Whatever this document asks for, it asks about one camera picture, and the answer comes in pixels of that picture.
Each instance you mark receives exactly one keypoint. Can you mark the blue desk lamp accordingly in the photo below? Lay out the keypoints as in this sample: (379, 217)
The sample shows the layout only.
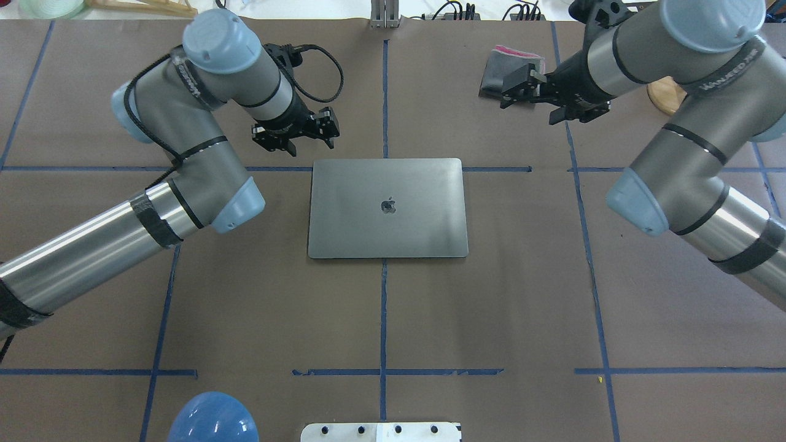
(213, 416)

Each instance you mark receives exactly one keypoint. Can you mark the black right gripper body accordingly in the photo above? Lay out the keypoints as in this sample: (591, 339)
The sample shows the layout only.
(573, 77)

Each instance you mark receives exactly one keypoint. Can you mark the wooden mug tree stand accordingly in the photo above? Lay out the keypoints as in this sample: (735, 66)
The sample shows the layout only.
(666, 95)

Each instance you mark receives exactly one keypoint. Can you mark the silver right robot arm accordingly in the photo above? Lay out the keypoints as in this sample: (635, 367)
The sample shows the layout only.
(734, 84)

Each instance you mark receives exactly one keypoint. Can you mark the pale green glass plate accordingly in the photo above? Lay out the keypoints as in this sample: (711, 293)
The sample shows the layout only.
(51, 10)

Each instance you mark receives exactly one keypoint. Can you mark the silver grey laptop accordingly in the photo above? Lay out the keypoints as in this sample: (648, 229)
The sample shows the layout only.
(388, 208)

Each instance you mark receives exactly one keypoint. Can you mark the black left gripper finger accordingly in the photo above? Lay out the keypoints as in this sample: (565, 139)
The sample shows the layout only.
(327, 126)
(273, 141)

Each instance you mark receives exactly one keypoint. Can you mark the white camera mast with base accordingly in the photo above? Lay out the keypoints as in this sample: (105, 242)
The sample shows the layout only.
(382, 431)

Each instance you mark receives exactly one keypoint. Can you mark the aluminium frame post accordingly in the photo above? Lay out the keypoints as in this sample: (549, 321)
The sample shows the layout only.
(385, 14)

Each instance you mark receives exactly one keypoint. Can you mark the wooden dish rack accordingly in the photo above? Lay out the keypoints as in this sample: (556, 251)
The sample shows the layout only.
(181, 9)

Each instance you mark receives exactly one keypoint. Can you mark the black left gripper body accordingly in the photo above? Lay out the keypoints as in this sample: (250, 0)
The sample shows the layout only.
(297, 115)

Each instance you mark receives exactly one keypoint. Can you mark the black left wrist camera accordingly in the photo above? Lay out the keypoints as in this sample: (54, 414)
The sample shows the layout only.
(289, 56)

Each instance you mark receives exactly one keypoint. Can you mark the grey folded cloth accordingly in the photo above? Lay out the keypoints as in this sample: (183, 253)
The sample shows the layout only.
(501, 63)

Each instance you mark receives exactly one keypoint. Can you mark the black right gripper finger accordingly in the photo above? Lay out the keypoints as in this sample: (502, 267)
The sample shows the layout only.
(564, 113)
(522, 86)

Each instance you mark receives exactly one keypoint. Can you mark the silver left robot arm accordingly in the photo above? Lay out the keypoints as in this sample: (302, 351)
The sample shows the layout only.
(171, 103)

